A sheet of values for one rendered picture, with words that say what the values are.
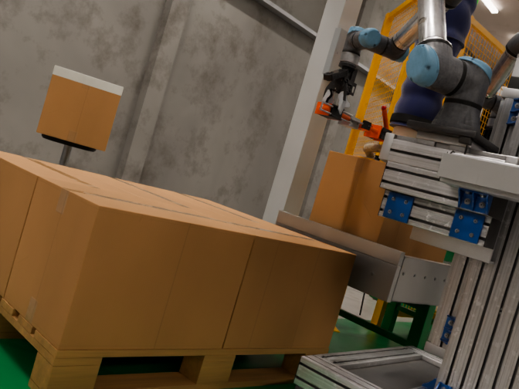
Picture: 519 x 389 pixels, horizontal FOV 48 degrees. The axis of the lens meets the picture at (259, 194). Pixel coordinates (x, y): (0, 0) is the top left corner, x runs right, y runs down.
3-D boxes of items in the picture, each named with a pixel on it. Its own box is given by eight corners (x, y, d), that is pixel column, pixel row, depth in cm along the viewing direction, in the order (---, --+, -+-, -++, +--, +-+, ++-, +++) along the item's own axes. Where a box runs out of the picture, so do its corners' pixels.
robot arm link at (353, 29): (355, 23, 234) (346, 26, 242) (347, 49, 234) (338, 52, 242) (371, 30, 236) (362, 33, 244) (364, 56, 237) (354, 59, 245)
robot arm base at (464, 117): (485, 143, 185) (494, 113, 185) (469, 132, 173) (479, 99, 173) (440, 135, 195) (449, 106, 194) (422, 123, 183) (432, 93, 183)
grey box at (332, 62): (340, 83, 382) (353, 39, 381) (347, 84, 378) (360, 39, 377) (321, 73, 367) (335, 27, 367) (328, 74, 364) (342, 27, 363)
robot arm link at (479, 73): (490, 109, 180) (503, 66, 180) (456, 95, 176) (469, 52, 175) (466, 109, 191) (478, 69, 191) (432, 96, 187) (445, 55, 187)
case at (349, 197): (375, 247, 318) (397, 176, 316) (440, 269, 289) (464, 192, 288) (305, 231, 276) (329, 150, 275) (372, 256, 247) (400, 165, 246)
